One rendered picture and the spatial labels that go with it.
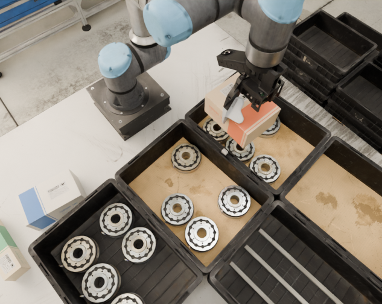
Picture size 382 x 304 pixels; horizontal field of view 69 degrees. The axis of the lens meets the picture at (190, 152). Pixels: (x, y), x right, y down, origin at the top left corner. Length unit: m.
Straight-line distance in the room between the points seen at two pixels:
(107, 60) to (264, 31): 0.62
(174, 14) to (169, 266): 0.69
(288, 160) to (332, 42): 1.11
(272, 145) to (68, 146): 0.82
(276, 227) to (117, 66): 0.73
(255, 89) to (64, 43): 2.31
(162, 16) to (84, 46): 2.23
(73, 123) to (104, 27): 1.62
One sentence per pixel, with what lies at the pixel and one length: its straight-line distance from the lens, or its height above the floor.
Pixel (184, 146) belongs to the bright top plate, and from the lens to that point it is 0.98.
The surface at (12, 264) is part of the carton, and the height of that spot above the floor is 0.76.
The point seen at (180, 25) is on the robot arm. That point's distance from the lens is 0.49.
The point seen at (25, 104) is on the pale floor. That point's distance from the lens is 2.49.
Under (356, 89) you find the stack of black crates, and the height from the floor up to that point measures 0.38.
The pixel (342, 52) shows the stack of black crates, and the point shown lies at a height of 0.49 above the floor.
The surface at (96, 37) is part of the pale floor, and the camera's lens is 2.74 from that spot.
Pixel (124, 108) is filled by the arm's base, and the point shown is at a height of 0.82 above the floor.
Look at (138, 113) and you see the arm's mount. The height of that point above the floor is 0.80.
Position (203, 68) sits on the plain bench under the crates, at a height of 0.70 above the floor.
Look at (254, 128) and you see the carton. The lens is 0.72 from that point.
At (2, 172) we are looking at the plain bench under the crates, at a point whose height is 0.70.
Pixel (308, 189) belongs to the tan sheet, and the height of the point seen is 0.83.
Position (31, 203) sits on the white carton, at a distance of 1.13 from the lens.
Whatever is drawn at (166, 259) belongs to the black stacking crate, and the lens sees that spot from 0.91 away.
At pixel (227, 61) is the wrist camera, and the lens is 0.68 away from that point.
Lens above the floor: 1.73
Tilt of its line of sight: 64 degrees down
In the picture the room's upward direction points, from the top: 2 degrees counter-clockwise
